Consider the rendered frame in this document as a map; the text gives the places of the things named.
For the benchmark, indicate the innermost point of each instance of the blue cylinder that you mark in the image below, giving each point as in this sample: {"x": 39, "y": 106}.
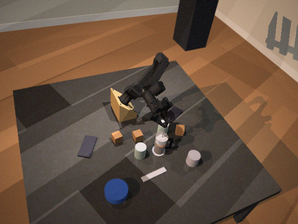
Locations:
{"x": 116, "y": 191}

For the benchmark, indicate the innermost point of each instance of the white cylinder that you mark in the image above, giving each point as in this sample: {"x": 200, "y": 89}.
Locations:
{"x": 193, "y": 158}

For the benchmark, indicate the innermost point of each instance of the glass french press with black knob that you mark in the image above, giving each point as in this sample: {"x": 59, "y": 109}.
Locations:
{"x": 160, "y": 143}

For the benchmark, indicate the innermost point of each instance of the white flat bar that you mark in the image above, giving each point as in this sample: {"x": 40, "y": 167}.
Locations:
{"x": 153, "y": 174}

